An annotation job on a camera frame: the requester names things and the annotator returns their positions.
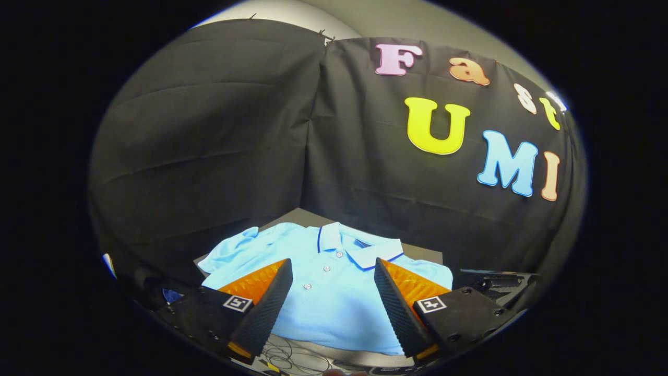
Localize black floor cables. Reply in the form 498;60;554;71
258;339;335;374

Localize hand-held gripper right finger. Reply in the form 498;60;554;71
374;257;525;366

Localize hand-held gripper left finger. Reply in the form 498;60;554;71
157;258;294;366

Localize light blue polo shirt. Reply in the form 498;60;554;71
197;222;454;356

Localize black backdrop cloth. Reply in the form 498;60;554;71
88;19;588;293

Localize grey cabinet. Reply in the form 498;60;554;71
193;207;444;368

